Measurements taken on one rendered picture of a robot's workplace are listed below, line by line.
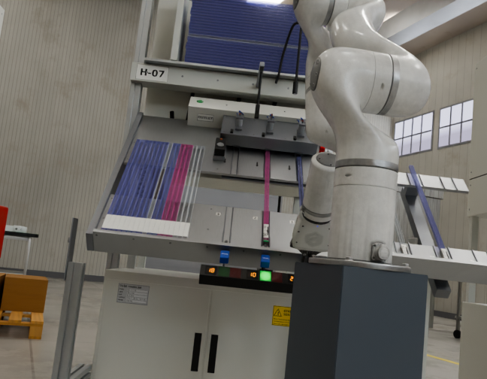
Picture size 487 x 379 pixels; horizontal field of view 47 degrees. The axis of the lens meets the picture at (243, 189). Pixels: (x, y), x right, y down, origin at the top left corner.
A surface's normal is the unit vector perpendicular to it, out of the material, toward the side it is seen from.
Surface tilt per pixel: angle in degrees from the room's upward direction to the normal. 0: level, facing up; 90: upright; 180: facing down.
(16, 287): 90
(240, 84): 90
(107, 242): 133
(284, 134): 43
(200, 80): 90
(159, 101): 90
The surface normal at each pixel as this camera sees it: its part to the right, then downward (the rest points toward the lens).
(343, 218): -0.72, -0.16
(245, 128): 0.10, -0.81
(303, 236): -0.12, 0.55
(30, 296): 0.37, -0.08
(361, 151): -0.36, -0.18
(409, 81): 0.16, 0.00
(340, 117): -0.77, 0.39
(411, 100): 0.16, 0.58
